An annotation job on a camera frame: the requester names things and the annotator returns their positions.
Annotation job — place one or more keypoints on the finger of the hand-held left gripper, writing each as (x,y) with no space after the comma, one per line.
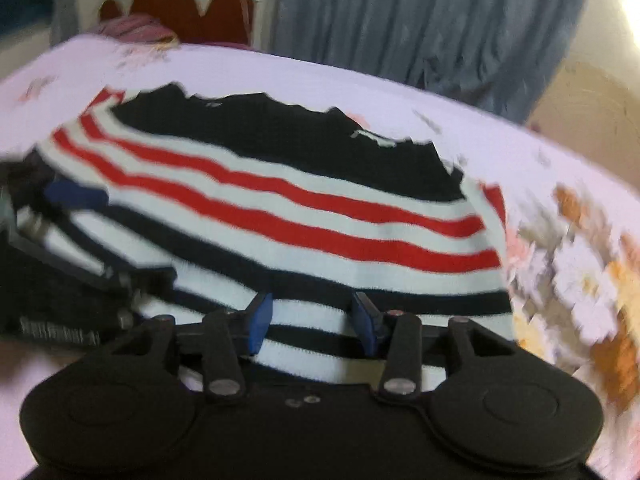
(80,197)

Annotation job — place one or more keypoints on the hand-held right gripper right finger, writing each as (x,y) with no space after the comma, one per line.
(367,327)

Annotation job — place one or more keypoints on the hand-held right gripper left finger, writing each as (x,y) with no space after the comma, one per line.
(260,322)

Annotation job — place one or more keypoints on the striped knit sweater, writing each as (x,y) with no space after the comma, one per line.
(300,200)

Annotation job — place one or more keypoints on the pink pillow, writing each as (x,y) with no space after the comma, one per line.
(135,27)

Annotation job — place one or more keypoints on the blue curtain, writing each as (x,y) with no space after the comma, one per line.
(65,0)
(400,25)

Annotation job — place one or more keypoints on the red and white headboard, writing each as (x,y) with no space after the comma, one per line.
(165,5)

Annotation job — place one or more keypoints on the pink floral bed sheet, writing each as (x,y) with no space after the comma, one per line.
(500,150)

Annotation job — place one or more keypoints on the cream headboard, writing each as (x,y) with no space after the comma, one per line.
(595,110)

